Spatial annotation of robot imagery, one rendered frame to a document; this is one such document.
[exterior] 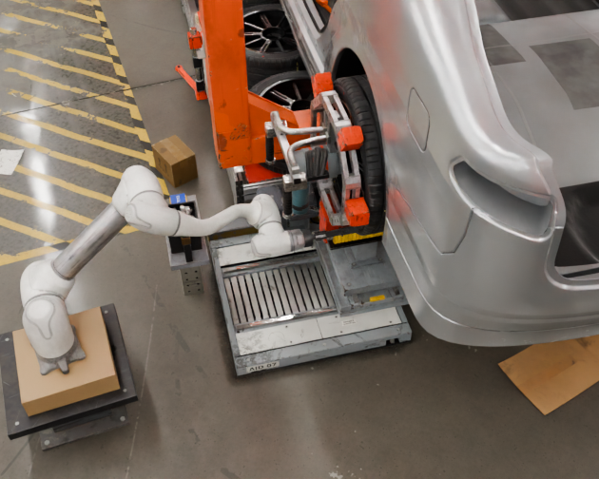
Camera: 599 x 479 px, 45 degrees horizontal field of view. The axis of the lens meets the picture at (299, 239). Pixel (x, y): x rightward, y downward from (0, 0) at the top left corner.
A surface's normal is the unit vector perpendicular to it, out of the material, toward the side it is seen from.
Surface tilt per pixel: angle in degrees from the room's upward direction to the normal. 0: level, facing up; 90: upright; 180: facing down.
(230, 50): 90
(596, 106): 22
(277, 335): 0
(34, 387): 1
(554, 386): 2
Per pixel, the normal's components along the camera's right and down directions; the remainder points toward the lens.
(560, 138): 0.09, -0.37
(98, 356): -0.02, -0.68
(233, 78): 0.24, 0.71
